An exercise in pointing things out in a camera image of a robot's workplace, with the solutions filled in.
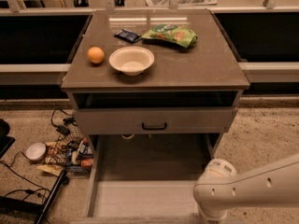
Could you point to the white paper bowl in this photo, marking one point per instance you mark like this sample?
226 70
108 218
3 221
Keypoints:
131 61

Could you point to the grey drawer cabinet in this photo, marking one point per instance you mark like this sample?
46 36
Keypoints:
206 75

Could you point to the dark blue snack packet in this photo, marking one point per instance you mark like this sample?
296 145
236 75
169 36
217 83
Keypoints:
128 36

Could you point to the grey drawer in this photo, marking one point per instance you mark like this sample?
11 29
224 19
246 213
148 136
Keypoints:
148 179
155 120

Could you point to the grey top drawer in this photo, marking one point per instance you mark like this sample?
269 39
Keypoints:
155 120

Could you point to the black power adapter with cable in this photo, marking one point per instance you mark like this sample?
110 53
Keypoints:
64 127

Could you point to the black stand frame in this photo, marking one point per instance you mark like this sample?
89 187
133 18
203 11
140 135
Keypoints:
40 210

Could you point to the green chip bag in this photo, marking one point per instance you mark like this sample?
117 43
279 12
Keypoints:
181 36

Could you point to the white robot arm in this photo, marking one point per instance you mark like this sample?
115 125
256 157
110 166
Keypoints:
220 188

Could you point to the orange fruit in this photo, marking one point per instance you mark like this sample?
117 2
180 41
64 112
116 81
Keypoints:
96 55

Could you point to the pile of snack packages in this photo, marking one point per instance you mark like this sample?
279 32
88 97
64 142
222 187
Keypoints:
74 156

